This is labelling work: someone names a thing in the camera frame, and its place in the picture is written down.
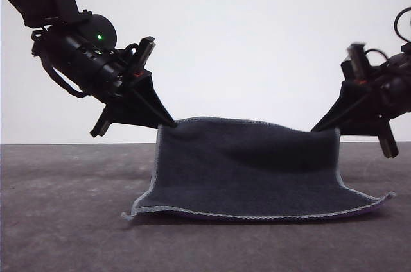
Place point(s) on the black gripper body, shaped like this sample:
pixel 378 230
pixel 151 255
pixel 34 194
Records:
pixel 396 89
pixel 102 76

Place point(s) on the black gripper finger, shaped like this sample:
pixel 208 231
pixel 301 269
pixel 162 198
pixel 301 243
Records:
pixel 363 121
pixel 346 98
pixel 149 92
pixel 131 111

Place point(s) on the purple towel with grey hem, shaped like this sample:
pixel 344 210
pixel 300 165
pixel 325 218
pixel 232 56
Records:
pixel 241 163

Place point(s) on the grey table cloth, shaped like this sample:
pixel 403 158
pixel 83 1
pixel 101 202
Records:
pixel 64 240

